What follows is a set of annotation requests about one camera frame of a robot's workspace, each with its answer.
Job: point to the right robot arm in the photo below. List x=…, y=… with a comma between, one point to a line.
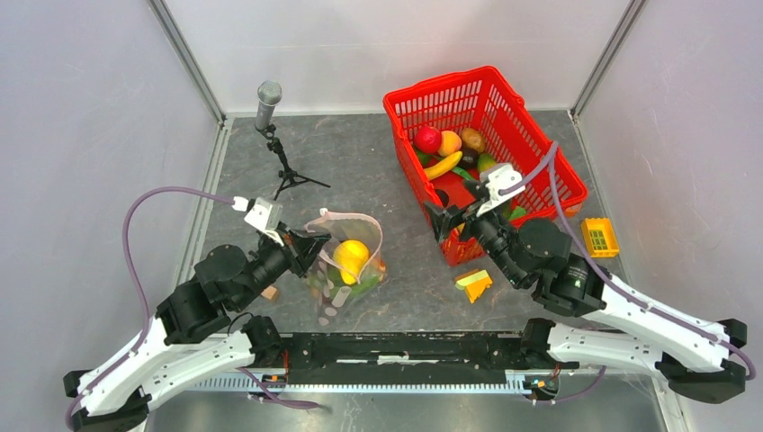
x=698, y=359

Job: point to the red plastic shopping basket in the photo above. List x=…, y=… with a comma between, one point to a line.
x=494, y=126

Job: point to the dark toy plum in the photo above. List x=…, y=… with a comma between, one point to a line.
x=469, y=158

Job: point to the brown toy potato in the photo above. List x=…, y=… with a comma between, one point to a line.
x=473, y=139

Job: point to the red toy apple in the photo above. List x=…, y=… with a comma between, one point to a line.
x=427, y=140

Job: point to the yellow toy banana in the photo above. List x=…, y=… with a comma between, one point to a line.
x=443, y=166

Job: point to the green chili pepper toy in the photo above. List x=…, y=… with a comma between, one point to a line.
x=462, y=173

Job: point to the yellow toy crate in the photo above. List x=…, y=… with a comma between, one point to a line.
x=599, y=237

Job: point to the yellow toy cheese wedge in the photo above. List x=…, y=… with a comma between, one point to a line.
x=474, y=284

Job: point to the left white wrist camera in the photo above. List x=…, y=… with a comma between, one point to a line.
x=262, y=214

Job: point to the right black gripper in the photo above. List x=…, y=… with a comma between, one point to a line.
x=444, y=219

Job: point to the orange toy tomato slice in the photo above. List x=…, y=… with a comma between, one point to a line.
x=572, y=210

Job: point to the orange toy fruit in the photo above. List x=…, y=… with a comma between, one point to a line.
x=451, y=142

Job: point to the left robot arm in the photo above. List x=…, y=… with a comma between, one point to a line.
x=189, y=339

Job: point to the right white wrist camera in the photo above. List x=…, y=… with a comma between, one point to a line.
x=501, y=183

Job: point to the clear zip top bag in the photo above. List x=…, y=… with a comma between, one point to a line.
x=341, y=226

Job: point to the microphone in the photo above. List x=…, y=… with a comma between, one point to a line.
x=270, y=94

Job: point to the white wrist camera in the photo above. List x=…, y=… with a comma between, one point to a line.
x=501, y=183
x=262, y=214

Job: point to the green toy bean pod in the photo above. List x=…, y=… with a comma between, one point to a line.
x=357, y=289

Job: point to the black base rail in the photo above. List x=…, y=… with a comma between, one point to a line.
x=400, y=358

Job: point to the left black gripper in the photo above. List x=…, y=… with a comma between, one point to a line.
x=297, y=247

